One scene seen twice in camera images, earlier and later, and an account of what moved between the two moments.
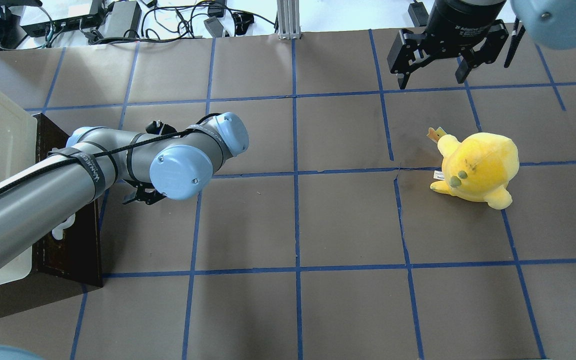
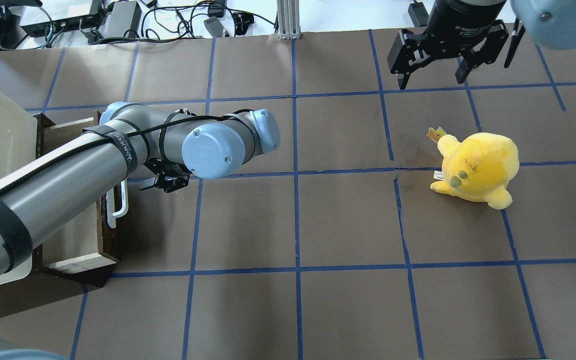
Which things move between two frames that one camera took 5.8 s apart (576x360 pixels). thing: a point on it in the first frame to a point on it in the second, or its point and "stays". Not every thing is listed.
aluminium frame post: (289, 26) stays
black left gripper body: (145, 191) to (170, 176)
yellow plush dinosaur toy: (478, 169) stays
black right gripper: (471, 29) stays
